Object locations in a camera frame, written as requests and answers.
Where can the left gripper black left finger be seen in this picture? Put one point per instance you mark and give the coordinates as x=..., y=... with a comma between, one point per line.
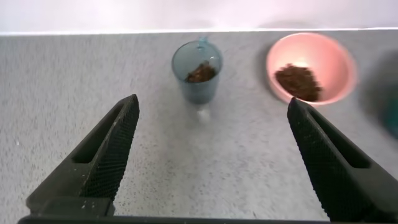
x=93, y=174

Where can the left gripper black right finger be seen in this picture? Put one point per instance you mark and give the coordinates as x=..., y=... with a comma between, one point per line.
x=342, y=180

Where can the brown coffee beans pile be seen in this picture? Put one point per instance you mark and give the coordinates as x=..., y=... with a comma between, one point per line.
x=298, y=82
x=201, y=74

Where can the ribbed translucent teal cup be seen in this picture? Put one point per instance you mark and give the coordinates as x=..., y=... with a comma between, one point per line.
x=199, y=90

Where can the pink plastic bowl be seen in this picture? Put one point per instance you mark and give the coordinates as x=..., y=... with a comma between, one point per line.
x=339, y=62

